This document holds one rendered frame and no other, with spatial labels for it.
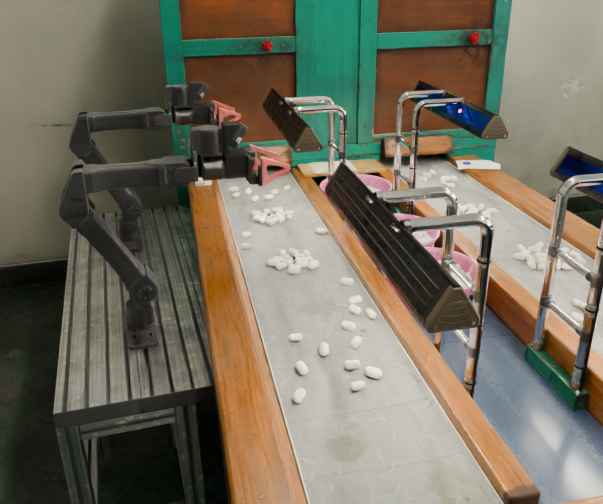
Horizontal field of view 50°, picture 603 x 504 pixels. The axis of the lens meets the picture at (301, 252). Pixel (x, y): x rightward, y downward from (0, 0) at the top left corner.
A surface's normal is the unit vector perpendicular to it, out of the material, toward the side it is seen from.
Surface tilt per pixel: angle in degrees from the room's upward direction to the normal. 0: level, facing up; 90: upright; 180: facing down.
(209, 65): 90
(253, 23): 90
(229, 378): 0
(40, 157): 90
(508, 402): 0
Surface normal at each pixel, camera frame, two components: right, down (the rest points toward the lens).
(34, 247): 0.28, 0.39
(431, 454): -0.01, -0.91
